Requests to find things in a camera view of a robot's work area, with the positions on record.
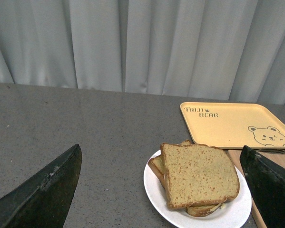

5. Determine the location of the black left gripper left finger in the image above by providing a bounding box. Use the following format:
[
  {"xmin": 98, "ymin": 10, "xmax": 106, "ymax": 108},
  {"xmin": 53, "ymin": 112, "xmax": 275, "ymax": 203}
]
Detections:
[{"xmin": 0, "ymin": 144, "xmax": 82, "ymax": 228}]

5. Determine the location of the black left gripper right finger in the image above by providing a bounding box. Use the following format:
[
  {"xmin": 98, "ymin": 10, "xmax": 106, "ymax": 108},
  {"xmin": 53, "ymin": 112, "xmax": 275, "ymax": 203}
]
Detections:
[{"xmin": 240, "ymin": 146, "xmax": 285, "ymax": 228}]

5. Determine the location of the white round plate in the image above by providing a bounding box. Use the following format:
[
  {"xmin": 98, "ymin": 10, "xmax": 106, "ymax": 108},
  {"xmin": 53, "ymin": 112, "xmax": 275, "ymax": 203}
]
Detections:
[{"xmin": 143, "ymin": 149, "xmax": 253, "ymax": 228}]

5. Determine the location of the bread slice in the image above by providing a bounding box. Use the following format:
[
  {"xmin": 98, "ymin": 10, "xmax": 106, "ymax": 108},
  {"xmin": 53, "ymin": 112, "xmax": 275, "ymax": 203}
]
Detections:
[
  {"xmin": 160, "ymin": 143, "xmax": 240, "ymax": 209},
  {"xmin": 148, "ymin": 141, "xmax": 219, "ymax": 216}
]

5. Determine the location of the wooden cutting board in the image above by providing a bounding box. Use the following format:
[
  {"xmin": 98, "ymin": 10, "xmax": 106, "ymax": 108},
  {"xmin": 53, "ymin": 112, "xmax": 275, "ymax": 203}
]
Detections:
[{"xmin": 227, "ymin": 150, "xmax": 285, "ymax": 228}]

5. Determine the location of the fried egg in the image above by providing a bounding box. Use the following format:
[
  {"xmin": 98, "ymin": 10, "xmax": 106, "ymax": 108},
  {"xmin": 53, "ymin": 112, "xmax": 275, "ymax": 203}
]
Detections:
[{"xmin": 219, "ymin": 203, "xmax": 227, "ymax": 209}]

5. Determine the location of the yellow bear tray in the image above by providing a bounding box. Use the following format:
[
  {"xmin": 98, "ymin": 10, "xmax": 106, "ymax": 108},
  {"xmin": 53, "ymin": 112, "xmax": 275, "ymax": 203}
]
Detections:
[{"xmin": 180, "ymin": 102, "xmax": 285, "ymax": 149}]

